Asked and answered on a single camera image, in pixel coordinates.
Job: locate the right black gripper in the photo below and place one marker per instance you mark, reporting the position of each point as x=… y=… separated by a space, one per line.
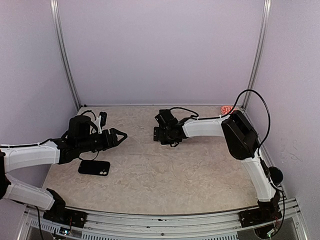
x=158 y=135

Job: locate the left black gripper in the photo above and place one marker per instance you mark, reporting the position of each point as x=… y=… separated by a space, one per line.
x=114 y=140

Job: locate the dark green mug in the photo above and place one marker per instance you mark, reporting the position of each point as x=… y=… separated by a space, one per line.
x=276 y=175

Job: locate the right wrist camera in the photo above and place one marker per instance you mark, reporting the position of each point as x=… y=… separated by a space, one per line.
x=165 y=119

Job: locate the black phone case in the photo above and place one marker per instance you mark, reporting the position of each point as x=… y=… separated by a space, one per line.
x=94 y=167

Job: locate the front aluminium rail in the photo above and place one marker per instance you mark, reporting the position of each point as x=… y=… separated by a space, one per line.
x=221 y=225

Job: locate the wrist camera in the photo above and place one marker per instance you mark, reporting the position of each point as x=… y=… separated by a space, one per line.
x=165 y=119
x=100 y=122

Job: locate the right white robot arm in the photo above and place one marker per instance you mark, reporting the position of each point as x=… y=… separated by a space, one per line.
x=243 y=145

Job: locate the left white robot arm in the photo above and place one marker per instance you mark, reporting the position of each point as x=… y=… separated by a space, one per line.
x=83 y=135

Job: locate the red white patterned bowl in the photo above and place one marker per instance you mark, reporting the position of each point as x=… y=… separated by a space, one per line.
x=227 y=109

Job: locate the left aluminium frame post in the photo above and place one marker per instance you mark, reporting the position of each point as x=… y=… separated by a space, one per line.
x=54 y=5

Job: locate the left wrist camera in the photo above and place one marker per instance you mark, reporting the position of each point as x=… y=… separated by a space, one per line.
x=100 y=122

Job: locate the aluminium frame post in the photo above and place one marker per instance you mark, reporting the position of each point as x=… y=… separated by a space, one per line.
x=260 y=44
x=54 y=5

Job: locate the right aluminium frame post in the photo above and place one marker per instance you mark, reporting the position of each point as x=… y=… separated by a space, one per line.
x=260 y=44

